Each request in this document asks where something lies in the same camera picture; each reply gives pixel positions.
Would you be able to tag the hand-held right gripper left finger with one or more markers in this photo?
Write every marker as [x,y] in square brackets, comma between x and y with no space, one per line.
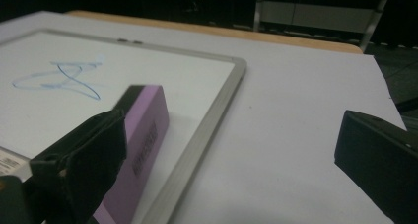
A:
[85,151]

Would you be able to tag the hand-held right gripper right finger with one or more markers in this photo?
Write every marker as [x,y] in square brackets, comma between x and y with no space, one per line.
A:
[378,158]

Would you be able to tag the purple whiteboard eraser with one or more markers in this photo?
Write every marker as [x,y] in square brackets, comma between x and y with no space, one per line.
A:
[146,122]

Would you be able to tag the silver framed whiteboard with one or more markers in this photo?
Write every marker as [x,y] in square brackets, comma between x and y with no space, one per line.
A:
[138,69]

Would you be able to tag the white table cover sheet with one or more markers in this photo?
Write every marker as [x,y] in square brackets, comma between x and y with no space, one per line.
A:
[282,125]

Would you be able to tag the white metal stand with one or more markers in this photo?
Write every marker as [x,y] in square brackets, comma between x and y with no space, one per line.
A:
[315,15]

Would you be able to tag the wooden table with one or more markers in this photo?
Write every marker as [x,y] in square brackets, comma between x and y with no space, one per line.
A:
[230,32]

